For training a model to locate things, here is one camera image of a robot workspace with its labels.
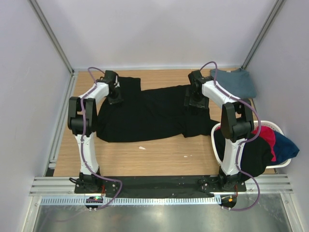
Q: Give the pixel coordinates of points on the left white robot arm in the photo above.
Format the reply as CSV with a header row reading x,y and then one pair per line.
x,y
83,123

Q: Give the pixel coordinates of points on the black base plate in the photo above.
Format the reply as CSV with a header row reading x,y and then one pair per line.
x,y
156,187

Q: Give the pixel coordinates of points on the white slotted cable duct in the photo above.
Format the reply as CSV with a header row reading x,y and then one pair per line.
x,y
88,201

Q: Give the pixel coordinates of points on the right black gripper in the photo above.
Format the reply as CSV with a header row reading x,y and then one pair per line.
x,y
203,104

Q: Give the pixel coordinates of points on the aluminium front rail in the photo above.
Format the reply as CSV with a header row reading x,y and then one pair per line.
x,y
266,183

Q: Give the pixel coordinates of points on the black garment in basket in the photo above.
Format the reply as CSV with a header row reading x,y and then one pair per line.
x,y
253,161

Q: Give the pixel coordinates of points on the aluminium corner post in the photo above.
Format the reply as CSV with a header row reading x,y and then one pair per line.
x,y
49,31
271,17

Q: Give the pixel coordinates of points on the right aluminium corner post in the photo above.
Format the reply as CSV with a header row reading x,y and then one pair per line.
x,y
271,17

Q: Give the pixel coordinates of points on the red garment in basket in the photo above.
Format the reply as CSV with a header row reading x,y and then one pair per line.
x,y
266,141

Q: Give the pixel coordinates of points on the left aluminium corner post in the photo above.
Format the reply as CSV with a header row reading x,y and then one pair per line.
x,y
49,31

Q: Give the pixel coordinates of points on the folded teal t-shirt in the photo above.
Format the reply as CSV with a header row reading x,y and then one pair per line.
x,y
237,82

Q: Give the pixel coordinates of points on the navy garment in basket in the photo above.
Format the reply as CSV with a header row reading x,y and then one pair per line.
x,y
284,148

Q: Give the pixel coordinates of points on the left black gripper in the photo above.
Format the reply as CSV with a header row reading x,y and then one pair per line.
x,y
117,101

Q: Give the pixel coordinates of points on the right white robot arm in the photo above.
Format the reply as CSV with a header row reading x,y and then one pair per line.
x,y
236,123

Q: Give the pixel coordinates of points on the white laundry basket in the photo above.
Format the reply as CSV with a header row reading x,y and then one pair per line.
x,y
275,128

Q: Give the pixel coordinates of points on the black t-shirt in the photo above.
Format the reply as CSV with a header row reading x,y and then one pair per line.
x,y
150,115

